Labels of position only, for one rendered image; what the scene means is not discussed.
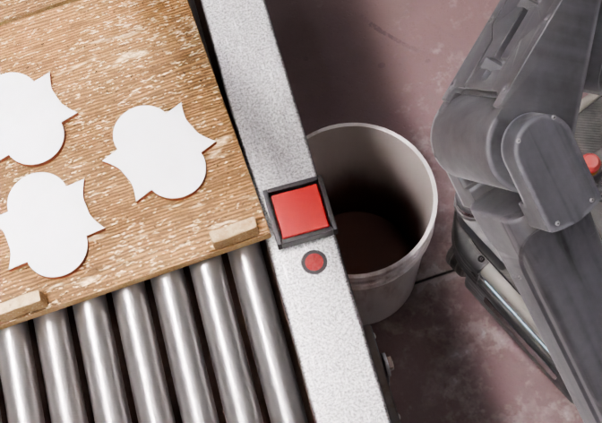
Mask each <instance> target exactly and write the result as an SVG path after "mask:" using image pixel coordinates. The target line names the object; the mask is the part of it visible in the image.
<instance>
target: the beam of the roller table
mask: <svg viewBox="0 0 602 423"><path fill-rule="evenodd" d="M201 4H202V9H203V13H204V17H205V20H206V23H207V27H208V30H209V33H210V37H211V43H212V46H213V49H214V53H215V57H216V60H217V63H218V67H219V72H220V76H221V80H222V82H223V86H224V90H225V92H226V96H227V100H228V105H229V109H230V112H231V116H232V119H233V122H234V126H235V129H236V135H237V139H238V141H239V145H240V149H241V151H242V153H243V156H244V159H245V163H246V166H247V168H248V171H249V174H250V177H251V179H252V181H253V184H254V189H255V191H256V193H257V196H258V199H259V202H260V205H261V206H262V211H263V214H264V217H265V219H266V221H267V224H268V227H269V230H270V232H271V237H270V238H267V239H265V241H266V244H267V247H268V251H269V254H270V258H271V263H272V267H273V270H274V273H275V277H276V281H277V283H278V287H279V293H280V296H281V300H282V303H283V306H284V310H285V313H286V317H287V320H288V326H289V330H290V332H291V336H292V340H293V342H294V346H295V350H296V353H297V359H298V362H299V366H300V369H301V372H302V376H303V379H304V382H305V388H306V391H307V395H308V399H309V401H310V405H311V409H312V412H313V415H314V422H315V423H392V422H391V416H390V413H389V411H388V407H387V404H386V401H385V398H384V395H383V389H382V387H381V384H380V380H379V377H378V375H377V371H376V368H375V365H374V360H373V357H372V353H371V350H370V348H369V344H368V341H367V338H366V333H365V330H364V326H363V324H362V321H361V317H360V314H359V312H358V308H357V303H356V300H355V297H354V294H353V291H352V288H351V285H350V282H349V278H348V274H347V270H346V267H345V264H344V261H343V258H342V255H341V251H340V247H339V243H338V240H337V238H336V235H332V236H329V237H323V238H320V239H316V240H313V241H310V242H306V243H303V244H300V245H296V246H291V247H287V248H283V249H280V250H279V249H278V246H277V242H276V239H275V236H274V232H273V229H272V225H271V220H270V216H269V213H268V210H267V207H266V203H265V200H264V197H263V193H262V191H263V190H267V189H270V188H273V187H276V186H283V185H285V184H289V183H293V182H296V181H299V180H303V179H307V178H309V177H317V176H318V175H317V171H316V168H315V165H314V160H313V157H312V153H311V151H310V148H309V144H308V141H307V139H306V135H305V130H304V127H303V124H302V121H301V117H300V115H299V112H298V108H297V104H296V100H295V97H294V94H293V91H292V88H291V85H290V81H289V78H288V73H287V70H286V67H285V64H284V61H283V58H282V54H281V52H280V46H279V43H278V41H277V37H276V34H275V31H274V28H273V25H272V22H271V17H270V14H269V10H268V7H267V4H266V1H265V0H201ZM310 250H319V251H321V252H323V253H324V254H325V255H326V258H327V266H326V268H325V270H324V271H323V272H321V273H319V274H309V273H307V272H305V271H304V269H303V268H302V265H301V260H302V257H303V255H304V254H305V253H306V252H308V251H310Z"/></svg>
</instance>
